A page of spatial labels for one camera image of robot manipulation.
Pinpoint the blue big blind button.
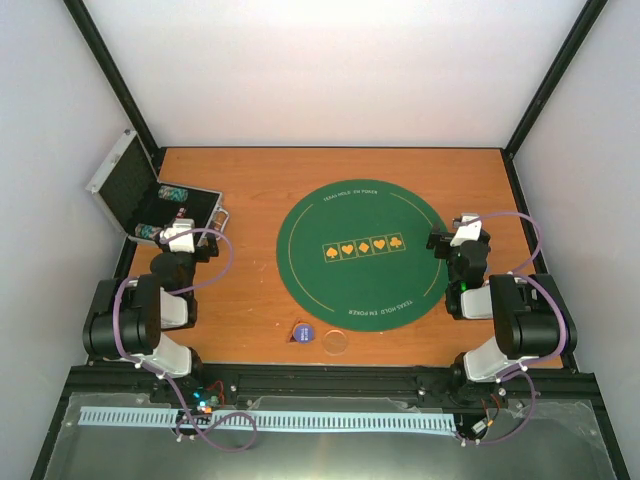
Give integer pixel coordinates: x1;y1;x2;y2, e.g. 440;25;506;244
292;323;315;344

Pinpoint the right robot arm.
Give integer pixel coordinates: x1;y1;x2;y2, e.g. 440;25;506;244
426;222;577;386

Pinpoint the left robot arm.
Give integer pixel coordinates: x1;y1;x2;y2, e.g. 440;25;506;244
82;233;221;403

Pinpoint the near poker chip stack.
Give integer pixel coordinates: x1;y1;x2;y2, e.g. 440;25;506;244
134;224;163;241

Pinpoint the poker chip stack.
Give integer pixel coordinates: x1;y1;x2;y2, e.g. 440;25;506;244
157;185;189;203
134;224;163;241

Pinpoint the far poker chip stack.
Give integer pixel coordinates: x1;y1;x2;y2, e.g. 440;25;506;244
157;185;189;203

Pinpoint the round green poker mat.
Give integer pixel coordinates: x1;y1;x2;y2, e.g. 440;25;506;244
276;179;449;332

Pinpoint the aluminium poker chip case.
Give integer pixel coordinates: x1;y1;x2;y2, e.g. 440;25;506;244
86;129;229;245

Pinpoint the red black triangular all-in marker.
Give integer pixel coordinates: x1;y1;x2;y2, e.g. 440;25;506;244
288;319;305;343

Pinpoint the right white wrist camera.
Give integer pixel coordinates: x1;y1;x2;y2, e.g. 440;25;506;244
450;213;482;247

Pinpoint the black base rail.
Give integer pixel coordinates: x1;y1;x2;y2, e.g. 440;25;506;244
64;363;599;412

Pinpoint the light blue cable duct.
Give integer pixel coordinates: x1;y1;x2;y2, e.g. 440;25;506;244
77;406;456;435

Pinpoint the left black frame post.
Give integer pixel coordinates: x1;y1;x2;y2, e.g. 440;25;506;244
63;0;159;156

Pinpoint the black frame post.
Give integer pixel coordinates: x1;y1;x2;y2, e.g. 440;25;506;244
63;0;159;156
503;0;610;156

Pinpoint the right black frame post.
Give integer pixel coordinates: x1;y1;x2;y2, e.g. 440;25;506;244
503;0;610;156

